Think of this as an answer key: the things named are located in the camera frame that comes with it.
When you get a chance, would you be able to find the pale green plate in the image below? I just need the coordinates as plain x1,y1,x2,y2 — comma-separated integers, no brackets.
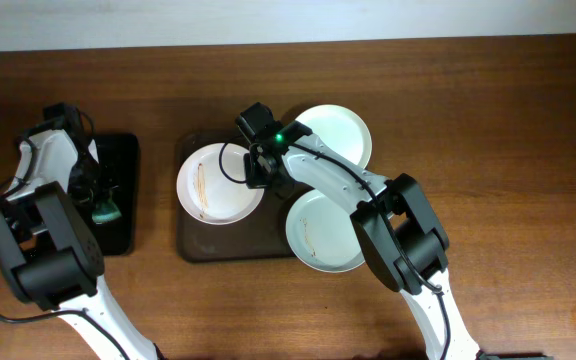
296,104,373,168

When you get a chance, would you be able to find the small black tray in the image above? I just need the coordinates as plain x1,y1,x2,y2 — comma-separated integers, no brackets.
84,133,140,256

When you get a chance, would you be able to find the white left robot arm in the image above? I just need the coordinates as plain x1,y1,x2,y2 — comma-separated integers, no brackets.
0,117,162,359

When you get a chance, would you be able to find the pale blue plate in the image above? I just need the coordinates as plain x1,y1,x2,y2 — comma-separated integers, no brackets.
285,190,365,273

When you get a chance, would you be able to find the large brown tray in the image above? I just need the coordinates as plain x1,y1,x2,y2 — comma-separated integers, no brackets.
176,130,309,263

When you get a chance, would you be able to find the green and yellow sponge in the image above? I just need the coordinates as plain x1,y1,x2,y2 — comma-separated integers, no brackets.
91,198,122,225

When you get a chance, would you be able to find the pink plate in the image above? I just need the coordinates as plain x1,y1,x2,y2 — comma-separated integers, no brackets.
176,143,264,225

